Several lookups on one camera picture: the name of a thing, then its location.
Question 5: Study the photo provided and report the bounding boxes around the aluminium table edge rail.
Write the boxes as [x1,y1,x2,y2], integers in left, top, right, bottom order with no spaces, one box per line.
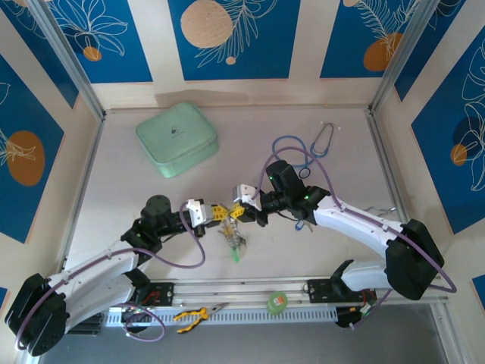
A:
[365,111,414,228]
[56,113,105,266]

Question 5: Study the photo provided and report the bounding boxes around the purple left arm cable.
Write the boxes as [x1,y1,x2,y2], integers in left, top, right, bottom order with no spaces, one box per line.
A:
[14,200,208,352]

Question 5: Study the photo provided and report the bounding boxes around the silver wire clip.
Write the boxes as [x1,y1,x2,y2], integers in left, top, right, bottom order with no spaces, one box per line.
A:
[365,204,397,218]

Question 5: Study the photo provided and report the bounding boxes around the green tape roll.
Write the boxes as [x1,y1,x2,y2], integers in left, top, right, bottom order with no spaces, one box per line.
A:
[267,290,289,315]

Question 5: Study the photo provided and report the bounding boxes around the grey slotted cable duct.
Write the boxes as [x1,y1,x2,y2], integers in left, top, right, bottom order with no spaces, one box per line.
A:
[104,306,339,328]

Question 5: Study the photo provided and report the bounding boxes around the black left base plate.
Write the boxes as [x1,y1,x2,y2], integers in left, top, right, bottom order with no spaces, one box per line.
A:
[134,280,176,307]

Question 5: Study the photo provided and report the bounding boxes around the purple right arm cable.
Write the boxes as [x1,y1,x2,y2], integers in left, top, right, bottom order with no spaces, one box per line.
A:
[252,146,458,333]

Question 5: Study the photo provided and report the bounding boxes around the aluminium frame post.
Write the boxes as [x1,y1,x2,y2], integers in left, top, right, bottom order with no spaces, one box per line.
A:
[369,0,444,115]
[26,0,107,121]

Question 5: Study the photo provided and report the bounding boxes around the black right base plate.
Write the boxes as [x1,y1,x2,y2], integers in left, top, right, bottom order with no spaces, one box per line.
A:
[306,278,380,304]

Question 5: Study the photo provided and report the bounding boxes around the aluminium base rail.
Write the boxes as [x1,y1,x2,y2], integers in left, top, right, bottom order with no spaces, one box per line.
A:
[149,275,450,304]

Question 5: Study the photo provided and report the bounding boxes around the bunch of keys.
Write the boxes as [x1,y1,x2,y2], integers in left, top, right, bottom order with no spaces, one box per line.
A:
[217,221,249,251]

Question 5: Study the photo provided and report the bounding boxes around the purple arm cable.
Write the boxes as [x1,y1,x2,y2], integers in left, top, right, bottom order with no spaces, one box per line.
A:
[14,200,208,352]
[252,146,458,333]

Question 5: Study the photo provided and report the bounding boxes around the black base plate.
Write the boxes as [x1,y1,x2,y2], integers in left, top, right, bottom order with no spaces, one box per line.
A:
[134,280,176,307]
[306,278,380,304]

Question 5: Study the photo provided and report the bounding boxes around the blue stethoscope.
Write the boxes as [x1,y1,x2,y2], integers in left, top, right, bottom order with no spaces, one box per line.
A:
[271,121,342,180]

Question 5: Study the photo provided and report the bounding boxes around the mint green zip case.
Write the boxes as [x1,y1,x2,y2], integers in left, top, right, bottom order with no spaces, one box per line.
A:
[135,101,220,179]

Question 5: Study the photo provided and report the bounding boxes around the yellow black pliers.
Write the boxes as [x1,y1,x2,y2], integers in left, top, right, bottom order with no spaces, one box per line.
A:
[173,302,230,334]

